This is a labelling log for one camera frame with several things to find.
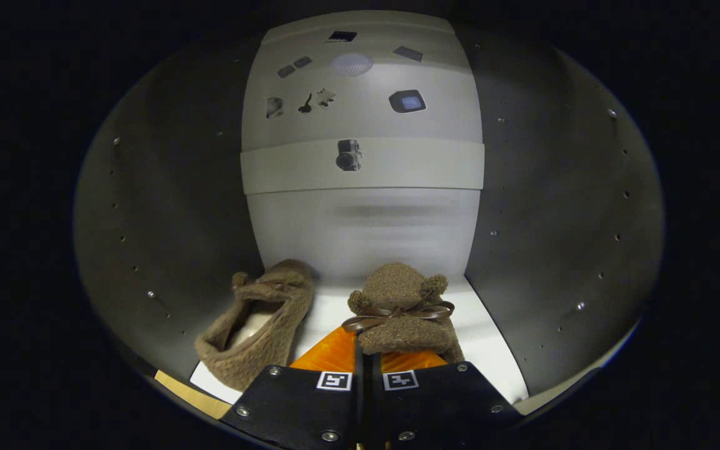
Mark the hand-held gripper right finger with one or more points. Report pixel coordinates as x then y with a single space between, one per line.
435 406

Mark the grey shoe cabinet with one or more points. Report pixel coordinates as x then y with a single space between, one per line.
166 187

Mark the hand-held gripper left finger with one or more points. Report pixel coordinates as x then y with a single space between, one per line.
297 406

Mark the brown fuzzy shoe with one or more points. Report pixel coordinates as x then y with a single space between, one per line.
397 312
260 331

